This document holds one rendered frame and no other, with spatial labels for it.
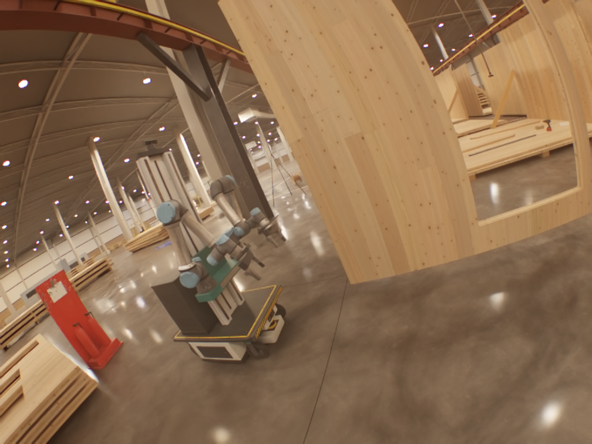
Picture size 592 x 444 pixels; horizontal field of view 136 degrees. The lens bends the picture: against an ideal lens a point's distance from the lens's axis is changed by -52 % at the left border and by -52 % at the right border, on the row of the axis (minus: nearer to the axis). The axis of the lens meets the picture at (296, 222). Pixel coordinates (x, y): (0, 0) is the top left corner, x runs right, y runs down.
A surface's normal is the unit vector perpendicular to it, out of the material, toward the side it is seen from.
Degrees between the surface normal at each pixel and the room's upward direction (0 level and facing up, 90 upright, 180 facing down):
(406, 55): 90
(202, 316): 90
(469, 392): 0
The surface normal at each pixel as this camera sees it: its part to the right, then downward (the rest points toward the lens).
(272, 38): -0.36, 0.40
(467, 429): -0.38, -0.89
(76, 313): 0.92, -0.36
